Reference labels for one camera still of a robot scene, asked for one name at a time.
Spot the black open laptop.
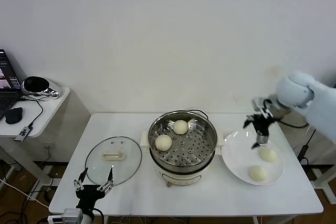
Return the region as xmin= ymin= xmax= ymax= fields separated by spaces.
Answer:
xmin=0 ymin=48 xmax=23 ymax=120

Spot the black cable with adapter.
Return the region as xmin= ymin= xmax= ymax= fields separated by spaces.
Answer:
xmin=297 ymin=128 xmax=317 ymax=166

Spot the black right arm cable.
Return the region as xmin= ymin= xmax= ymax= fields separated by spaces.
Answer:
xmin=277 ymin=118 xmax=310 ymax=130

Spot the white round plate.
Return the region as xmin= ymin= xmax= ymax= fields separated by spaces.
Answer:
xmin=222 ymin=131 xmax=286 ymax=186

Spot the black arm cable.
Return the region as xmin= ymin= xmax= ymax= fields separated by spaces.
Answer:
xmin=91 ymin=207 xmax=105 ymax=224
xmin=277 ymin=118 xmax=310 ymax=130

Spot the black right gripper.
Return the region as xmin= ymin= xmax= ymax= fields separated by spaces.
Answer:
xmin=243 ymin=112 xmax=275 ymax=150

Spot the black desk cable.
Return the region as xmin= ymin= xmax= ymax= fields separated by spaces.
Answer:
xmin=18 ymin=97 xmax=44 ymax=128

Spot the white steamed baozi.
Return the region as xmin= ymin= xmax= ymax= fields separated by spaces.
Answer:
xmin=172 ymin=120 xmax=189 ymax=135
xmin=259 ymin=147 xmax=278 ymax=163
xmin=154 ymin=134 xmax=173 ymax=152
xmin=248 ymin=165 xmax=269 ymax=184

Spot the grey usb hub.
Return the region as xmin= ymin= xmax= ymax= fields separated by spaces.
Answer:
xmin=14 ymin=126 xmax=34 ymax=142

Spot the black cooker power cord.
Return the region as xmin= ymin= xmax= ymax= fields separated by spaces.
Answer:
xmin=187 ymin=109 xmax=211 ymax=120

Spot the white side table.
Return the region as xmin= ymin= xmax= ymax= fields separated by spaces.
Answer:
xmin=0 ymin=87 xmax=91 ymax=201
xmin=278 ymin=115 xmax=336 ymax=205

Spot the white floor cable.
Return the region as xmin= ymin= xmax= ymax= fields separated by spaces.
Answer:
xmin=0 ymin=178 xmax=50 ymax=208

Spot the chrome and black headset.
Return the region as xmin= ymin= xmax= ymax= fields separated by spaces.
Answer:
xmin=21 ymin=76 xmax=63 ymax=101

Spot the black computer mouse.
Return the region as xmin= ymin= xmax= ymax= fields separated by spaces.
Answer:
xmin=5 ymin=106 xmax=24 ymax=124

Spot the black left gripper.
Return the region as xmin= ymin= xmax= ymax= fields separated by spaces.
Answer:
xmin=73 ymin=165 xmax=115 ymax=209

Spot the perforated steel steamer basket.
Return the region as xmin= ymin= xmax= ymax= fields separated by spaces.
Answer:
xmin=141 ymin=110 xmax=226 ymax=170

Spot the glass pot lid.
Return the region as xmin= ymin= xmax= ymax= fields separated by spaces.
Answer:
xmin=84 ymin=136 xmax=143 ymax=188

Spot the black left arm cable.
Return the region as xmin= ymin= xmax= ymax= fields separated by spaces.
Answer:
xmin=91 ymin=207 xmax=105 ymax=224

